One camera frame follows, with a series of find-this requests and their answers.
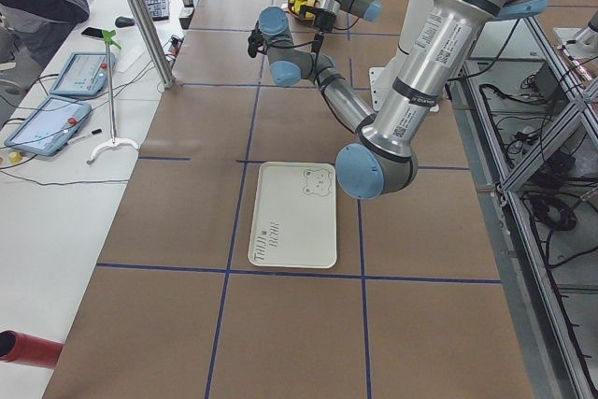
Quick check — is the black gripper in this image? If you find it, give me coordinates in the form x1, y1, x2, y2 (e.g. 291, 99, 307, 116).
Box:
312, 9, 335, 33
248, 28, 263, 56

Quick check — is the black computer mouse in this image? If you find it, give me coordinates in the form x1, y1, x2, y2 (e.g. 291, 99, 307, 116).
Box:
115, 16, 135, 28

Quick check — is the black smartphone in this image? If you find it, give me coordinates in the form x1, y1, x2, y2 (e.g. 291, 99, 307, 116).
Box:
81, 27, 105, 40

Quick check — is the upper teach pendant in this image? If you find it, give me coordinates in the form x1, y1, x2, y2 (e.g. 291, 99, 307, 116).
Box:
49, 52, 108, 100

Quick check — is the teach pendant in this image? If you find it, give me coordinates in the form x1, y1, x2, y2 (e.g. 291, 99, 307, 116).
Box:
4, 95, 92, 157
49, 52, 108, 100

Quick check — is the white bear tray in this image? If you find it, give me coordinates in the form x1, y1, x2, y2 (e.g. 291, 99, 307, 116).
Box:
248, 162, 337, 269

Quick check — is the seated person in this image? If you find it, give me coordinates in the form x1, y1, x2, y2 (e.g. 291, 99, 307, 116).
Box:
1, 0, 90, 68

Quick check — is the lower teach pendant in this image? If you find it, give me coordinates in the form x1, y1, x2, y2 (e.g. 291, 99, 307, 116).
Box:
4, 95, 92, 157

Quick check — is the red cylinder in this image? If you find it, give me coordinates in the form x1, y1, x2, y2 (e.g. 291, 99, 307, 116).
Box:
1, 330, 64, 369

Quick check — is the aluminium frame post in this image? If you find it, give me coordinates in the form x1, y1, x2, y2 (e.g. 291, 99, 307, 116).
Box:
127, 0, 175, 89

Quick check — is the aluminium frame rack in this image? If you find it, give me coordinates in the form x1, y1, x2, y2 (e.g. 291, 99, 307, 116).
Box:
447, 19, 597, 398

